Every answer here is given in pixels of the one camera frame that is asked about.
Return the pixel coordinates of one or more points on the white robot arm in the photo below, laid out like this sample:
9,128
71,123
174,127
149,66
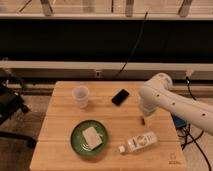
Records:
156,92

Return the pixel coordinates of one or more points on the blue connector box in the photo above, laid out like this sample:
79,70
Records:
179,123

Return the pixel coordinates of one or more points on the white plastic bottle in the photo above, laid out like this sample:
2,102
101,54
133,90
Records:
138,142

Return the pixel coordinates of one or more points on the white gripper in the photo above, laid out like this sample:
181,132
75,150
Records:
149,115

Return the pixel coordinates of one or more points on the green plate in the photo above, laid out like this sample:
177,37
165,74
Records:
79,144

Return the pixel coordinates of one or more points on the white sponge block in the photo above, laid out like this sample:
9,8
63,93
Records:
92,137

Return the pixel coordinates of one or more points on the black smartphone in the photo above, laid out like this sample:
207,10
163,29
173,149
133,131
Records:
120,97

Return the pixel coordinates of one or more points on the red pepper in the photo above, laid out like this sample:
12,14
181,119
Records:
143,120

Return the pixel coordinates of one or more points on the white ceramic cup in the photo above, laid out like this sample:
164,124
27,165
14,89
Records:
80,95

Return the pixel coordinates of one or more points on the white wall outlet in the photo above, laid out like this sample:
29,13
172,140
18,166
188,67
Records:
98,74

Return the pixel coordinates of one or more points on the black office chair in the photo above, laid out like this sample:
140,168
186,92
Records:
10,102

